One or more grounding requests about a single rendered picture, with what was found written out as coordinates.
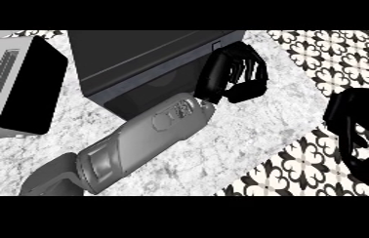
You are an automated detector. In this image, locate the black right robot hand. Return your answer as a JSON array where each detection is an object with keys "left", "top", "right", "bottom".
[{"left": 321, "top": 87, "right": 369, "bottom": 186}]

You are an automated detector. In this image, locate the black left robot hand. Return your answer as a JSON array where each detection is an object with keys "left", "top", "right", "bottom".
[{"left": 193, "top": 41, "right": 270, "bottom": 105}]

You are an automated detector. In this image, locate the dark grey microwave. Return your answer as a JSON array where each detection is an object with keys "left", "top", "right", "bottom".
[{"left": 66, "top": 30, "right": 248, "bottom": 121}]

